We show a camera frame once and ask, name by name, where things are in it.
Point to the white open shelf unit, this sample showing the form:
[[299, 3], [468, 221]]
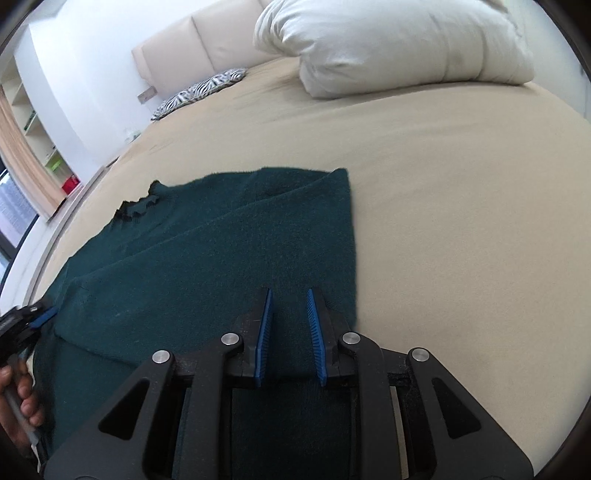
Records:
[[31, 125]]

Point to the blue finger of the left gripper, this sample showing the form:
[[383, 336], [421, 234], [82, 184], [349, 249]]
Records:
[[44, 316]]

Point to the white folded duvet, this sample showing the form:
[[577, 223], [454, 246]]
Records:
[[358, 47]]

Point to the cream padded headboard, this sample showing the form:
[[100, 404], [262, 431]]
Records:
[[215, 38]]

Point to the wall switch plate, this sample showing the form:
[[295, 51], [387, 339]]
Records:
[[146, 95]]

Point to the dark framed window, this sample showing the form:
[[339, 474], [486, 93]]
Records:
[[17, 219]]

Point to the person's left hand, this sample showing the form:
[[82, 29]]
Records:
[[21, 411]]

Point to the beige curtain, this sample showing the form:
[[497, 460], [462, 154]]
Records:
[[28, 173]]

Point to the red storage box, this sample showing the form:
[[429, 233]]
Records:
[[70, 184]]

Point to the zebra print pillow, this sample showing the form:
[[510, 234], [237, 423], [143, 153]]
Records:
[[199, 91]]

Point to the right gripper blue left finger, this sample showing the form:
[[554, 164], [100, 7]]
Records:
[[263, 338]]

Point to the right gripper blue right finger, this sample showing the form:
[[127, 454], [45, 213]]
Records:
[[317, 340]]

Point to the beige bed sheet mattress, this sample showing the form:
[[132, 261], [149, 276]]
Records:
[[471, 217]]

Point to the dark green knit sweater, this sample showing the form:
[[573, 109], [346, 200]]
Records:
[[173, 270]]

